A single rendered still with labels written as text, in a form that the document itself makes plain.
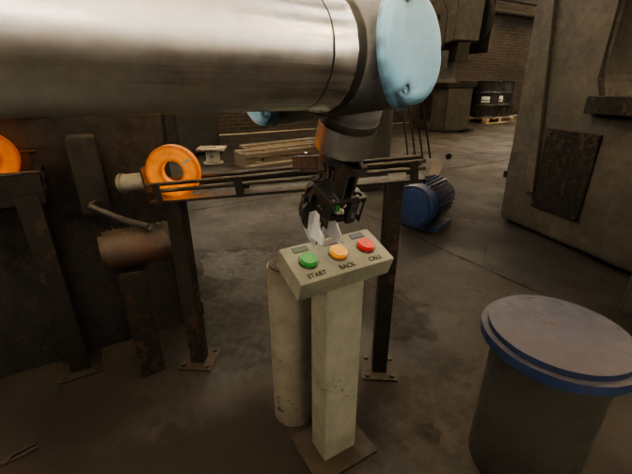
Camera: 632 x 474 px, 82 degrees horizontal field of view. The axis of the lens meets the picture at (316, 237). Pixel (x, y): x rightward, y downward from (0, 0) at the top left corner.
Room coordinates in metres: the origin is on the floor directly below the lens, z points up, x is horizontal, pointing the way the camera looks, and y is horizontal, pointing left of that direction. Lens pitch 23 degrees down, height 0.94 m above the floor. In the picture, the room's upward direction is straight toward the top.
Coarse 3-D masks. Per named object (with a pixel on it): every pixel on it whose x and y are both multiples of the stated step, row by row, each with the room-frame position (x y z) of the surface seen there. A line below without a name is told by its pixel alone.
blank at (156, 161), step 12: (168, 144) 1.08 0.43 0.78; (156, 156) 1.05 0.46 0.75; (168, 156) 1.05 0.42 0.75; (180, 156) 1.06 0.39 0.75; (192, 156) 1.06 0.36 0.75; (156, 168) 1.05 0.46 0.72; (192, 168) 1.06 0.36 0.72; (156, 180) 1.05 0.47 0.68; (168, 180) 1.07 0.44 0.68; (168, 192) 1.05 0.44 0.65; (180, 192) 1.05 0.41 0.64
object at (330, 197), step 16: (336, 160) 0.56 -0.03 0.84; (320, 176) 0.61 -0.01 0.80; (336, 176) 0.58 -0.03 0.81; (352, 176) 0.55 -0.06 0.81; (320, 192) 0.58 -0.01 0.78; (336, 192) 0.57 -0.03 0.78; (352, 192) 0.56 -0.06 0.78; (320, 208) 0.60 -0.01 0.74; (336, 208) 0.57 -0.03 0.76; (352, 208) 0.58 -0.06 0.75
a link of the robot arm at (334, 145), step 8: (320, 128) 0.56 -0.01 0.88; (320, 136) 0.56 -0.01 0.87; (328, 136) 0.54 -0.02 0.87; (336, 136) 0.54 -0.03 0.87; (344, 136) 0.53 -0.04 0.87; (352, 136) 0.53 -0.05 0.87; (360, 136) 0.54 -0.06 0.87; (368, 136) 0.54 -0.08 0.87; (320, 144) 0.56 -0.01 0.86; (328, 144) 0.54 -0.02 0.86; (336, 144) 0.54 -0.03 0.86; (344, 144) 0.54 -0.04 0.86; (352, 144) 0.54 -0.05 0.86; (360, 144) 0.54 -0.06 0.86; (368, 144) 0.55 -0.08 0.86; (328, 152) 0.55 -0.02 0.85; (336, 152) 0.54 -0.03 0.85; (344, 152) 0.54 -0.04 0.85; (352, 152) 0.54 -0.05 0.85; (360, 152) 0.55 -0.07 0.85; (368, 152) 0.56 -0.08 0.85; (344, 160) 0.54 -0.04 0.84; (352, 160) 0.55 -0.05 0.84; (360, 160) 0.55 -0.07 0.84
